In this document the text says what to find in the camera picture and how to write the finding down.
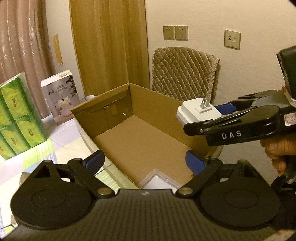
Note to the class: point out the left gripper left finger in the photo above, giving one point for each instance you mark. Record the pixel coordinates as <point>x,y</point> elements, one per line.
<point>84,171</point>

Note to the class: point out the double wall power socket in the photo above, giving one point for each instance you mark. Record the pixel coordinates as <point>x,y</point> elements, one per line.
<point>179,33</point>

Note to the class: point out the person's right hand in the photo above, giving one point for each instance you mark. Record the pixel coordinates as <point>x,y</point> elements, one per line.
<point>277,148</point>

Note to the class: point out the white power adapter plug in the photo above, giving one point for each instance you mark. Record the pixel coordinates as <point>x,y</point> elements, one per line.
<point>197,110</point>

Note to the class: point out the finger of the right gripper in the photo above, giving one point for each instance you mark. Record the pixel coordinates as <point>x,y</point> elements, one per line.
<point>264,102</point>
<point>254,123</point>

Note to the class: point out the brown cardboard box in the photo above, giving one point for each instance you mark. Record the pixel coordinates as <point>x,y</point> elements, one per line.
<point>139,132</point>

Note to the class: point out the beige window curtain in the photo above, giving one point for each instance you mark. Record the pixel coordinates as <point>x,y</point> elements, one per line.
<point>25,46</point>

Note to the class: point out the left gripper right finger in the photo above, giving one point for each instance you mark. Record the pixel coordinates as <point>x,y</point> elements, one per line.
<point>203,170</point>

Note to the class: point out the white humidifier product box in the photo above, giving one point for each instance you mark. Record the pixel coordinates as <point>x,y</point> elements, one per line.
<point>61,95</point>

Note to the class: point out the checked tablecloth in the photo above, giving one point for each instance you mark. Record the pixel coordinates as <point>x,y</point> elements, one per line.
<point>49,205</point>

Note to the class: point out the wall data socket plate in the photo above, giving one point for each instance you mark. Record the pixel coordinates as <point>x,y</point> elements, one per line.
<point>232,39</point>

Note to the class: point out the wooden door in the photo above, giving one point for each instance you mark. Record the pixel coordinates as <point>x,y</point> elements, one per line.
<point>110,40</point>

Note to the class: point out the green tissue multipack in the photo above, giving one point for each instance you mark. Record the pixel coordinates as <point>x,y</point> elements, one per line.
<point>21,124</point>

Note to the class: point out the quilted beige chair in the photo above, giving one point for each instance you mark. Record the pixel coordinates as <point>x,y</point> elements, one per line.
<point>184,73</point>

